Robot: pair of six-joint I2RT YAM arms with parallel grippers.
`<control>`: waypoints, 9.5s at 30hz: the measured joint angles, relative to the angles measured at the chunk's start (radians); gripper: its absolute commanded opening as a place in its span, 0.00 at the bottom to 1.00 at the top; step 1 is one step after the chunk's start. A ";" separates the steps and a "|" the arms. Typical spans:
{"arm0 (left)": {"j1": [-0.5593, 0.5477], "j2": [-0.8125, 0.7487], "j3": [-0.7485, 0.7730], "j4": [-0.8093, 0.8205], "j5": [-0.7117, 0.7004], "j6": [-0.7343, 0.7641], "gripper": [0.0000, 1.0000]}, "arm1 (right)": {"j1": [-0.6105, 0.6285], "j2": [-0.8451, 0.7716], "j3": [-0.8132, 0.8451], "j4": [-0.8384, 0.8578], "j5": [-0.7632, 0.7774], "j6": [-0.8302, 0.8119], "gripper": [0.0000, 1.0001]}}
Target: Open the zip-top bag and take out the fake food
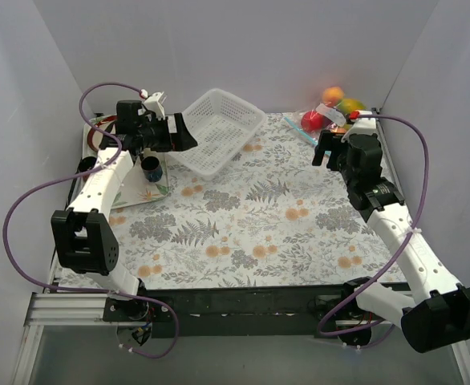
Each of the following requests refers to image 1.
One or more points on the yellow green fake mango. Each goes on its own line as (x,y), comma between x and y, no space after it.
(348,105)

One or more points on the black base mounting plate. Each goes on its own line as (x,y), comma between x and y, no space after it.
(249,311)

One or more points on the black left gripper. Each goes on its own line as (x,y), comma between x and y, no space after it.
(172,133)

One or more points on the red fake apple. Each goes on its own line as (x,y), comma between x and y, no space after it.
(312,121)

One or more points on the floral table mat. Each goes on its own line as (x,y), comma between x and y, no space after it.
(268,218)

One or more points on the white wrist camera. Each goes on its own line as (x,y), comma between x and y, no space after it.
(155,100)
(361,122)

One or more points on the aluminium frame rail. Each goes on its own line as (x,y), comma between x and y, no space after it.
(53,310)

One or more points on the orange black cup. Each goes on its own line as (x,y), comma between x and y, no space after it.
(86,164)

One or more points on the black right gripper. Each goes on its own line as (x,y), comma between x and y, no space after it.
(335,150)

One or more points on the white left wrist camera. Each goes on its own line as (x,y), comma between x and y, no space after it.
(155,100)

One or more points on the floral serving tray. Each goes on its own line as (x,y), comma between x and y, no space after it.
(136,189)

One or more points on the orange fake fruit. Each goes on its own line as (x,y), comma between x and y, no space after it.
(332,96)

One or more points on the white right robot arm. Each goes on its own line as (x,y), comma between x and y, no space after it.
(437,311)

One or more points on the white plastic mesh basket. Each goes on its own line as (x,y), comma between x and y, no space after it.
(222,124)

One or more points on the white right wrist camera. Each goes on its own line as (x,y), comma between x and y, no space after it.
(361,122)

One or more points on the red rimmed plate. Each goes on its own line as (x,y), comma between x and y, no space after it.
(105,123)

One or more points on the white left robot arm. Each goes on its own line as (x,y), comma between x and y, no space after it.
(84,240)

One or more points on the clear zip top bag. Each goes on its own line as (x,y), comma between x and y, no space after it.
(334,121)

